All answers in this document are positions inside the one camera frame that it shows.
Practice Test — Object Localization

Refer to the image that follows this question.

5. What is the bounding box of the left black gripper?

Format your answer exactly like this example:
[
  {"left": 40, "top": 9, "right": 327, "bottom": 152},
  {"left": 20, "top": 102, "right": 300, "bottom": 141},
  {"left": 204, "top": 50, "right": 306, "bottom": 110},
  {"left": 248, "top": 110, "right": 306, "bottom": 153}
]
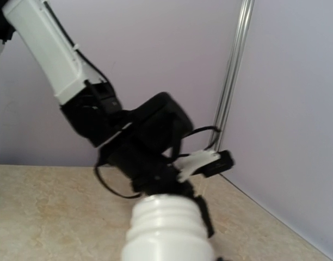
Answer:
[{"left": 128, "top": 161, "right": 215, "bottom": 238}]

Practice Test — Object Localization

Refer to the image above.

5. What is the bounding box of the small white pill bottle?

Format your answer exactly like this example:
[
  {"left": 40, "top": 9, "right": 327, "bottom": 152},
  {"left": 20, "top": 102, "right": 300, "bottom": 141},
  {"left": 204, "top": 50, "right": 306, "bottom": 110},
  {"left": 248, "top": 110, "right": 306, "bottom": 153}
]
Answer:
[{"left": 120, "top": 195, "right": 217, "bottom": 261}]

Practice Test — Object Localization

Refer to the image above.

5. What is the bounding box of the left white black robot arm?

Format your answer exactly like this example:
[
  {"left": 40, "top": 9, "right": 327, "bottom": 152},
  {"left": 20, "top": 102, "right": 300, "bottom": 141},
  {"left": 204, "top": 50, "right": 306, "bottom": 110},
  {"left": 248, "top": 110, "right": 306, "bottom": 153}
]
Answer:
[{"left": 2, "top": 1, "right": 214, "bottom": 237}]

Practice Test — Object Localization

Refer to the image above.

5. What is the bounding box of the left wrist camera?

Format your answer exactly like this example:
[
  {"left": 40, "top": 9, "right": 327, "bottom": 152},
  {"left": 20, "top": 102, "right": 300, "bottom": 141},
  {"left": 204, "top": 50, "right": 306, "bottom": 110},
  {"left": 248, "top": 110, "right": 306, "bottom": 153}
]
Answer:
[{"left": 201, "top": 150, "right": 235, "bottom": 178}]

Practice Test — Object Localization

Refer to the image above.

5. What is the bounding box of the left aluminium frame post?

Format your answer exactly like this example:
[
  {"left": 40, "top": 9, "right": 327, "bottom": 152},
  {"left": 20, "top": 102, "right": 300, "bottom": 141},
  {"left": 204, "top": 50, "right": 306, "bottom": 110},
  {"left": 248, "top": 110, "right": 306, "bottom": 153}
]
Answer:
[{"left": 213, "top": 0, "right": 256, "bottom": 131}]

